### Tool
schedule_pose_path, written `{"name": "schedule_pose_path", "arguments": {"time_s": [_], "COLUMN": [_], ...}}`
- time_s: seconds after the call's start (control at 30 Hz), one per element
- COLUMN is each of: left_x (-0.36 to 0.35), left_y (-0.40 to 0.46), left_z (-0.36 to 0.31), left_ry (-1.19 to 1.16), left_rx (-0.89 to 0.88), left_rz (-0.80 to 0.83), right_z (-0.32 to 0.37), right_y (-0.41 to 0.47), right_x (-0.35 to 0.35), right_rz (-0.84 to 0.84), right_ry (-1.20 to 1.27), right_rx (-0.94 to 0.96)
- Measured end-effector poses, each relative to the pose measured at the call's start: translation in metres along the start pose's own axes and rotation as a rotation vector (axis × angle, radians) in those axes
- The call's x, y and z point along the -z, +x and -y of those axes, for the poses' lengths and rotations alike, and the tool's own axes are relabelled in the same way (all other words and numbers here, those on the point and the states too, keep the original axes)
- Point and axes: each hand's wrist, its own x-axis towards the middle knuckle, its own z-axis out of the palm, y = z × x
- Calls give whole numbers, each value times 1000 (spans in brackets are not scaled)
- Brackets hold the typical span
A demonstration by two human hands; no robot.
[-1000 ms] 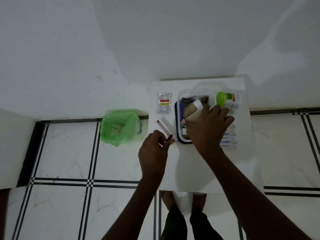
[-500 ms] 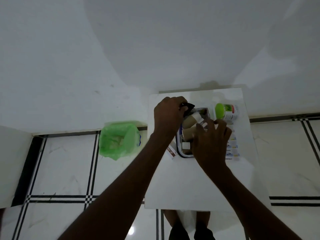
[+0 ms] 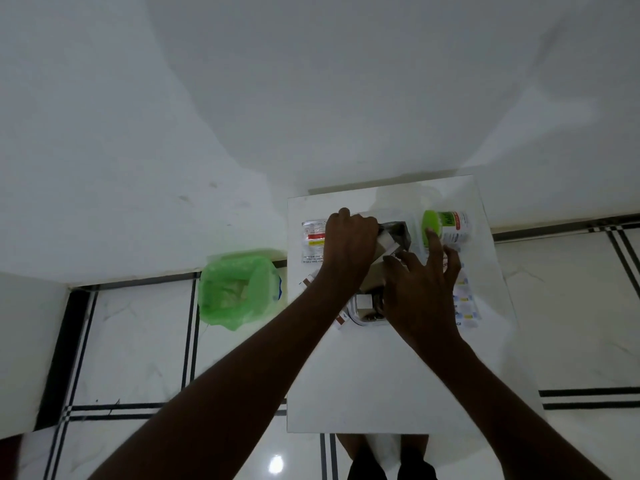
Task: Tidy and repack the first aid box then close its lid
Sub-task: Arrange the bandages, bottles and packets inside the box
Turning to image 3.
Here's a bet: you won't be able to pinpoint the person's right hand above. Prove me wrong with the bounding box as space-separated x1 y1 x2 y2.
382 229 464 353

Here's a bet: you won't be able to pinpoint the person's left hand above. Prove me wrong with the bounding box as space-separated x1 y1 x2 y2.
320 208 380 292

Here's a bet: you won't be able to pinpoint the silver foil pouch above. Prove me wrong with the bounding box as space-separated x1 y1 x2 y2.
376 221 412 256

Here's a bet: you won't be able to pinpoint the person's left forearm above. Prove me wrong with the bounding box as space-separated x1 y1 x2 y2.
90 274 364 480

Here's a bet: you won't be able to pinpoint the person's right forearm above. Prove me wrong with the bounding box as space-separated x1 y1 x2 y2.
400 339 614 480

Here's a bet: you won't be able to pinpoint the clear plastic storage container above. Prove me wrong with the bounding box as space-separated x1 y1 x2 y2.
350 207 434 327

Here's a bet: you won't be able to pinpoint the brown cardboard box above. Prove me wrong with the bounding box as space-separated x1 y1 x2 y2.
359 254 401 297

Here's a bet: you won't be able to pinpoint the white bottle with green cap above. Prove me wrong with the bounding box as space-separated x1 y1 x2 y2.
421 210 474 250

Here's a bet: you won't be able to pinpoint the white and blue blister pack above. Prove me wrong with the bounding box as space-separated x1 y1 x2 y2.
452 269 481 329

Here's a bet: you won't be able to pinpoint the white sachet with red label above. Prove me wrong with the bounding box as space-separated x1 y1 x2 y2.
301 219 329 266

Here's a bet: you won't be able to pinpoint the waste bin with green bag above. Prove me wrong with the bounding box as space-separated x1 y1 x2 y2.
198 249 284 332

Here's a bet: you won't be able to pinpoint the person's legs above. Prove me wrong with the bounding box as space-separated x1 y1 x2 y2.
336 434 439 480

